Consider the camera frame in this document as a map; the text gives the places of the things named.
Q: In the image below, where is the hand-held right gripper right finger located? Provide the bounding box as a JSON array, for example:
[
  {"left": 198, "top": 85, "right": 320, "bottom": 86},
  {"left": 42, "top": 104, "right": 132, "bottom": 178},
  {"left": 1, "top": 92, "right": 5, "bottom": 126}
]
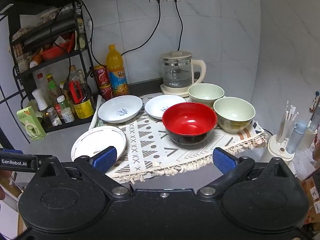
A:
[{"left": 197, "top": 147, "right": 292, "bottom": 199}]

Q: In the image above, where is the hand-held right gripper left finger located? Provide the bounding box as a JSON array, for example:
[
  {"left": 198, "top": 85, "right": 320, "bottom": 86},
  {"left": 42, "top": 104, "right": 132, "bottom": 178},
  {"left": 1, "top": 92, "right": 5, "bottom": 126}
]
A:
[{"left": 36, "top": 146, "right": 132, "bottom": 198}]

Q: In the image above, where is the white plate dark ring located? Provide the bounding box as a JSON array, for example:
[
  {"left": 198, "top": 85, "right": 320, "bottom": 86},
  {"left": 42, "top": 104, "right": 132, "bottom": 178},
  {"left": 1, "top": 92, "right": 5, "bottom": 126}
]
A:
[{"left": 71, "top": 126, "right": 127, "bottom": 162}]

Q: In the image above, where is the pale green printed bowl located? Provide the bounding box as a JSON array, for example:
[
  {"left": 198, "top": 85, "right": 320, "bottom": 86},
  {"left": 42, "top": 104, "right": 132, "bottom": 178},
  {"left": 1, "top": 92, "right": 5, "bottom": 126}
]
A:
[{"left": 213, "top": 97, "right": 256, "bottom": 134}]

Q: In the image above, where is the large white deep plate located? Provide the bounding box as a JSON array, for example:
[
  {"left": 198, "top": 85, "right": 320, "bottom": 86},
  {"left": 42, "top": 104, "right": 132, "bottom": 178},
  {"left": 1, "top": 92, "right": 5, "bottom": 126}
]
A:
[{"left": 97, "top": 95, "right": 143, "bottom": 124}]

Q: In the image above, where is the red and black bowl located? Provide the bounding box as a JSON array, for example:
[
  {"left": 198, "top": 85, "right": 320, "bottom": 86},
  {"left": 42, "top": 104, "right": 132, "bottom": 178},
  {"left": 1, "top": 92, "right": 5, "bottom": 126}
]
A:
[{"left": 162, "top": 102, "right": 217, "bottom": 146}]

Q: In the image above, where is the plain pale green bowl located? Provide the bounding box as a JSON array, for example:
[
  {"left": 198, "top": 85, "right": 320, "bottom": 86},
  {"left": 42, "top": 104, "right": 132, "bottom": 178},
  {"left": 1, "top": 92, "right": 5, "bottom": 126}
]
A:
[{"left": 187, "top": 83, "right": 225, "bottom": 105}]

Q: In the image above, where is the small white deep plate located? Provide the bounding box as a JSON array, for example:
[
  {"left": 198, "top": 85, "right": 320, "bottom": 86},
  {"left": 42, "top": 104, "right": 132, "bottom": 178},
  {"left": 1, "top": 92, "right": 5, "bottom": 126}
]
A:
[{"left": 144, "top": 95, "right": 187, "bottom": 120}]

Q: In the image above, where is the green carton box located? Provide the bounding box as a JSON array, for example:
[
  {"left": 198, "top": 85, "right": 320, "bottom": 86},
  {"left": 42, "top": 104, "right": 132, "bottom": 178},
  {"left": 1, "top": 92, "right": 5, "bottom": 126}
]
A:
[{"left": 16, "top": 106, "right": 47, "bottom": 142}]

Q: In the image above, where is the patterned fringed table mat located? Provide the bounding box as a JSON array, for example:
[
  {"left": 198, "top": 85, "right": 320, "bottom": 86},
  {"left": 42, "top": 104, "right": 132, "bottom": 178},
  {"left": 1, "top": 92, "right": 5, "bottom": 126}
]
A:
[{"left": 89, "top": 94, "right": 273, "bottom": 183}]

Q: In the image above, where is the yellow label sauce bottle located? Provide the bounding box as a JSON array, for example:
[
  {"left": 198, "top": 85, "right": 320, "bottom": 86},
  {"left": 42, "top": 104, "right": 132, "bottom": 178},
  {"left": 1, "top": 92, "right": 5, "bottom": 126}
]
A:
[{"left": 72, "top": 96, "right": 95, "bottom": 119}]

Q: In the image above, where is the small clear spice jar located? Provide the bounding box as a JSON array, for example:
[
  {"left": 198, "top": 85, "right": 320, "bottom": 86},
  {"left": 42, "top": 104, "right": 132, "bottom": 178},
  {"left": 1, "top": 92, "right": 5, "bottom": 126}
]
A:
[{"left": 47, "top": 107, "right": 62, "bottom": 127}]

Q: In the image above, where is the small white label jar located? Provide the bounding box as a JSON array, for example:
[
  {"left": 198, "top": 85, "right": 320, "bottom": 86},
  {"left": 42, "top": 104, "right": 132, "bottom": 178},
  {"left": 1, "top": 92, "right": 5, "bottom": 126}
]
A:
[{"left": 61, "top": 107, "right": 75, "bottom": 124}]

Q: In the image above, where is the white plastic bottle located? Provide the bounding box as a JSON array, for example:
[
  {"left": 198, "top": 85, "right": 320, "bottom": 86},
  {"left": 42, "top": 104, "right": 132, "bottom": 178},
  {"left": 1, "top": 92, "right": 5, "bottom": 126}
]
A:
[{"left": 32, "top": 88, "right": 48, "bottom": 112}]

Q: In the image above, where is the red drink can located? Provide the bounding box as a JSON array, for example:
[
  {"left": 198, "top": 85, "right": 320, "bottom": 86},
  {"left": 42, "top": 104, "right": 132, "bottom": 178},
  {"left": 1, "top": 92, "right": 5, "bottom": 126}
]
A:
[
  {"left": 94, "top": 65, "right": 112, "bottom": 87},
  {"left": 99, "top": 84, "right": 114, "bottom": 101}
]

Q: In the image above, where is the red label small bottle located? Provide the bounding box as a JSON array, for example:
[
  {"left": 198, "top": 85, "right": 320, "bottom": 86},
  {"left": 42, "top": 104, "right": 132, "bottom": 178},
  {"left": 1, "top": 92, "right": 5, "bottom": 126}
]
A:
[{"left": 55, "top": 95, "right": 68, "bottom": 119}]

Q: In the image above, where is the black metal shelf rack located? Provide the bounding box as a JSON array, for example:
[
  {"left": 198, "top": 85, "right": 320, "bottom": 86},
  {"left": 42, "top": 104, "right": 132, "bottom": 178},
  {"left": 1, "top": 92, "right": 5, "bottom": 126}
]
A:
[{"left": 7, "top": 1, "right": 100, "bottom": 133}]

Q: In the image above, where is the green label sauce bottle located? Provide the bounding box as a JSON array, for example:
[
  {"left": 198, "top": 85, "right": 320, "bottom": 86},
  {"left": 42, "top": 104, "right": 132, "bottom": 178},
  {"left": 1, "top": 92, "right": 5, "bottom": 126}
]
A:
[{"left": 46, "top": 74, "right": 63, "bottom": 102}]

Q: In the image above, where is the pale blue bottle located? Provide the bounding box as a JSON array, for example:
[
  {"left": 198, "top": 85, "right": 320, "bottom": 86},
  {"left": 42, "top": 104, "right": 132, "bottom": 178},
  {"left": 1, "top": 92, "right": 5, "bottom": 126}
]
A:
[{"left": 286, "top": 121, "right": 307, "bottom": 155}]

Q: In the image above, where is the cream kettle base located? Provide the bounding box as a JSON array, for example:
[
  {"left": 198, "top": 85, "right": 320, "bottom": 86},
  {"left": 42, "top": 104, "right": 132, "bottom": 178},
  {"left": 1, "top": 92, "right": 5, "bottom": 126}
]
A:
[{"left": 160, "top": 79, "right": 204, "bottom": 98}]

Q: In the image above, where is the orange juice bottle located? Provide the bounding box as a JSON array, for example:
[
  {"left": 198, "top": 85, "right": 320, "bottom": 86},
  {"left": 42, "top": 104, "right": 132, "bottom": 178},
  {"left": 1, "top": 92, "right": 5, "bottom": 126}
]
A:
[{"left": 106, "top": 44, "right": 130, "bottom": 98}]

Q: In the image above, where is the cardboard box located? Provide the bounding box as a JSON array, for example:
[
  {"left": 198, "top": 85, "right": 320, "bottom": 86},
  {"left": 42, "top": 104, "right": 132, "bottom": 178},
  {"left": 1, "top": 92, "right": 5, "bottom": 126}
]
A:
[{"left": 299, "top": 170, "right": 320, "bottom": 230}]

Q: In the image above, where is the red plastic basin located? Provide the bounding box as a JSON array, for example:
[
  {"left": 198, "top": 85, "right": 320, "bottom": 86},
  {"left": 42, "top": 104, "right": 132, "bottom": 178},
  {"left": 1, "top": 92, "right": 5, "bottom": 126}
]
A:
[{"left": 40, "top": 42, "right": 72, "bottom": 61}]

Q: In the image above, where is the glass kettle cream handle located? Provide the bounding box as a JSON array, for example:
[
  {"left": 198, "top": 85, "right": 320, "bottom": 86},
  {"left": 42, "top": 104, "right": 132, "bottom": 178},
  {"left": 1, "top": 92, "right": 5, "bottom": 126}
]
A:
[{"left": 161, "top": 51, "right": 207, "bottom": 88}]

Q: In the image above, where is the black power cable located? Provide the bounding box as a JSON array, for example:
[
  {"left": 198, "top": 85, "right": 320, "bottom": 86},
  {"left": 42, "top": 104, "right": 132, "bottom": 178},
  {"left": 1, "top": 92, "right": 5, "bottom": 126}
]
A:
[
  {"left": 172, "top": 0, "right": 184, "bottom": 52},
  {"left": 121, "top": 0, "right": 162, "bottom": 56}
]

